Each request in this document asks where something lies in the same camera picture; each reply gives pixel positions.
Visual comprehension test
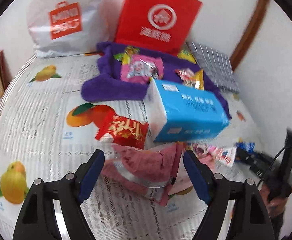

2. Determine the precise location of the blue snack packet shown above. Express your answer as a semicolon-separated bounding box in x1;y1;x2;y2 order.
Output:
235;141;255;153

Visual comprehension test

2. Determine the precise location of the pink white small packet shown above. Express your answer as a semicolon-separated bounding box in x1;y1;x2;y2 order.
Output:
190;143;237;170

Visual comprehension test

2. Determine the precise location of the dusty pink snack bag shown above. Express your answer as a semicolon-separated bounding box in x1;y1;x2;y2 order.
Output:
102;142;183;206

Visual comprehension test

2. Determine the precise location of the red snack packet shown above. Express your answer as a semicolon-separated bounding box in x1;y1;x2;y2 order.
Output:
95;113;149;149

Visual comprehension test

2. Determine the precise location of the yellow chip packet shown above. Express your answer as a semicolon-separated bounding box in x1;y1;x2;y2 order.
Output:
174;68;204;90

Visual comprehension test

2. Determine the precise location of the pink snack packet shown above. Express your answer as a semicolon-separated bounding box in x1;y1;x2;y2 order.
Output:
121;54;164;85

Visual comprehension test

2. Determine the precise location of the green snack packet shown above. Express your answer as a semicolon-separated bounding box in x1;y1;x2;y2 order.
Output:
113;46;139;64

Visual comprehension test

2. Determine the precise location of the person's right hand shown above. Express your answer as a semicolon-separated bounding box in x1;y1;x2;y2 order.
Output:
260;183;288;218

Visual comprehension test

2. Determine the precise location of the fruit print tablecloth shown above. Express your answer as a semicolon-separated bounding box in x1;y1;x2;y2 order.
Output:
0;52;269;240

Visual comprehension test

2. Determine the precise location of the blue tissue pack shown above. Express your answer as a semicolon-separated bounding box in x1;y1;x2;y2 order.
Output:
143;80;230;142

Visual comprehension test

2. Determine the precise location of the grey checked folded cloth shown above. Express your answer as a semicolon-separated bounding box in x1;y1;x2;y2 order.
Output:
186;42;239;94

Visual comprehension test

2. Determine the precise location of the yellow snack bag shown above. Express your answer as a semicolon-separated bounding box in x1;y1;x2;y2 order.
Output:
177;49;196;64

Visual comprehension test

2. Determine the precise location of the red paper shopping bag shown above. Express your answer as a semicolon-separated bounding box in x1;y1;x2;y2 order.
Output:
115;0;202;55

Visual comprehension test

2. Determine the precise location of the white plastic Miniso bag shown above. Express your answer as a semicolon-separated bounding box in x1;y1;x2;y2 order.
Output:
27;0;109;58

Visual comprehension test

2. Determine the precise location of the black cable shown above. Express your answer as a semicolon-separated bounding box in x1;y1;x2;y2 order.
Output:
257;145;287;187

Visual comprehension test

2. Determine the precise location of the wooden door frame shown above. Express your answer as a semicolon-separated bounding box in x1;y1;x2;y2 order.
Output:
230;0;270;71

